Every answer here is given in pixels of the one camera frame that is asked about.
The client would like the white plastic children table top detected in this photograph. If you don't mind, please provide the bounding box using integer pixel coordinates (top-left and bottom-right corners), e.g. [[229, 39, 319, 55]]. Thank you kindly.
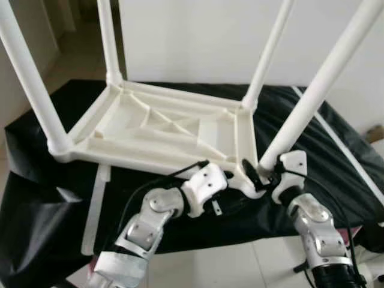
[[51, 81, 268, 199]]

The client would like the black table cloth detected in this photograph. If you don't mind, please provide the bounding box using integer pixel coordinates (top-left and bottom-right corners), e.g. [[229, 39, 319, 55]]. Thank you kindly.
[[0, 78, 384, 288]]

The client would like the black stand bar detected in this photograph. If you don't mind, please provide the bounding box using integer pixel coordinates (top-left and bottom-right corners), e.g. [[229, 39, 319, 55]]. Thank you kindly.
[[293, 261, 314, 274]]

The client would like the white rounded object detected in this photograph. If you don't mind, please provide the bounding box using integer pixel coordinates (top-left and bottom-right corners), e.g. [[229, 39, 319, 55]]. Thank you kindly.
[[371, 139, 384, 158]]

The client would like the small tan object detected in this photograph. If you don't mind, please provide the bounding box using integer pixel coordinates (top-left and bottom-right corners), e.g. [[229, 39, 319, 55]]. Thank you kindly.
[[367, 124, 384, 143]]

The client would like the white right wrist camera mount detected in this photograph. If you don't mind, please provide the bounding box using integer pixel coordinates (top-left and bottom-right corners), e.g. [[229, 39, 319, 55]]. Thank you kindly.
[[271, 150, 308, 205]]

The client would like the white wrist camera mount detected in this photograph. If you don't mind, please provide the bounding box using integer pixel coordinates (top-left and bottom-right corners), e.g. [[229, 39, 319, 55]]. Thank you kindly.
[[271, 150, 308, 205], [181, 163, 229, 218]]

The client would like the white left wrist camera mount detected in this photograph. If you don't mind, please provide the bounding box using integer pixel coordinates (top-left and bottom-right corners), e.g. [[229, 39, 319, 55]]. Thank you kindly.
[[181, 163, 229, 218]]

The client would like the beige door frame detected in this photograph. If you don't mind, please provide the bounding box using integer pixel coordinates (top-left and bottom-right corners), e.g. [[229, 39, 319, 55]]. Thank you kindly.
[[51, 0, 82, 37]]

